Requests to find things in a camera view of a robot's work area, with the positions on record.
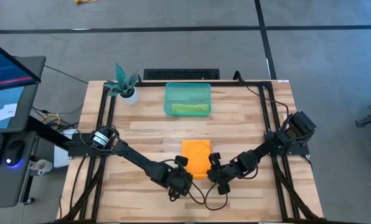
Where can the grey computer cart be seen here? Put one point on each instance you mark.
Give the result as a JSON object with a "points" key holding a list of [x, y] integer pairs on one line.
{"points": [[5, 183]]}

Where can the artificial plant in white pot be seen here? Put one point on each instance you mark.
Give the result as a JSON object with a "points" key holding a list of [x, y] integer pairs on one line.
{"points": [[124, 85]]}

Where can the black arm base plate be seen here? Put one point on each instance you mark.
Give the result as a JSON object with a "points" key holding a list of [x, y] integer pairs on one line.
{"points": [[300, 151], [78, 151]]}

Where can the black aluminium table frame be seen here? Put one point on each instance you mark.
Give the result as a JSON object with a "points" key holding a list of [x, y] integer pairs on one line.
{"points": [[235, 83]]}

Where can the white paper note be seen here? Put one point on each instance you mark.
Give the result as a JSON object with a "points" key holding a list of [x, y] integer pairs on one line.
{"points": [[6, 112]]}

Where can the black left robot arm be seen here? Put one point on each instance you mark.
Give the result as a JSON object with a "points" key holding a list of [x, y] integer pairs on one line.
{"points": [[135, 157]]}

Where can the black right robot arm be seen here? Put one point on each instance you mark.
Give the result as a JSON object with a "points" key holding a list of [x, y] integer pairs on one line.
{"points": [[266, 146]]}

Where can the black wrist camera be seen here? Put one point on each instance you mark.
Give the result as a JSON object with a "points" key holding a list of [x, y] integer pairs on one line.
{"points": [[181, 160], [223, 188]]}

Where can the black cart support bar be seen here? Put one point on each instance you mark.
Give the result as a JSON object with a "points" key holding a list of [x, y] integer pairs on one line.
{"points": [[48, 132]]}

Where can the green microfiber towel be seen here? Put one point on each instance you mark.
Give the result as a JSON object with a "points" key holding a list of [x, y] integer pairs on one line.
{"points": [[190, 108]]}

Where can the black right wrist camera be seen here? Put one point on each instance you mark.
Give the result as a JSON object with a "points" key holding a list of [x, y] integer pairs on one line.
{"points": [[223, 188]]}

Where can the orange microfiber towel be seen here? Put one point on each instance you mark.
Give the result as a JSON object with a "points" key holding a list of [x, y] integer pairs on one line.
{"points": [[196, 152]]}

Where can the black computer mouse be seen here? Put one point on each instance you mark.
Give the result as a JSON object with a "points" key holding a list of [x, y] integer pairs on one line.
{"points": [[13, 152]]}

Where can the white cup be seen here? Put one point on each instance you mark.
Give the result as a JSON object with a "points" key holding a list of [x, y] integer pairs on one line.
{"points": [[42, 167]]}

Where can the teal translucent plastic basket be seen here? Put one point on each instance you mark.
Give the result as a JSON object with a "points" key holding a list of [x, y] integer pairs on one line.
{"points": [[187, 91]]}

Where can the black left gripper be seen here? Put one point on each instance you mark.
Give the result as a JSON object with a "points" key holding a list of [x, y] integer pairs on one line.
{"points": [[179, 182]]}

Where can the computer monitor with blue screen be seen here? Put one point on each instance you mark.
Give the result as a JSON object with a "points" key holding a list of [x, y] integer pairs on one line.
{"points": [[5, 68]]}

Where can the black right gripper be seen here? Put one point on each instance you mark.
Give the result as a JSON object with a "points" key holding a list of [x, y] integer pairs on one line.
{"points": [[219, 172]]}

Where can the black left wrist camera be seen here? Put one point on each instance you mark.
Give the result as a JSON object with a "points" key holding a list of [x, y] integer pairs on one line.
{"points": [[181, 160]]}

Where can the white box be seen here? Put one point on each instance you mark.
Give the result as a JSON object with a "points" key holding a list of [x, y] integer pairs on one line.
{"points": [[61, 155]]}

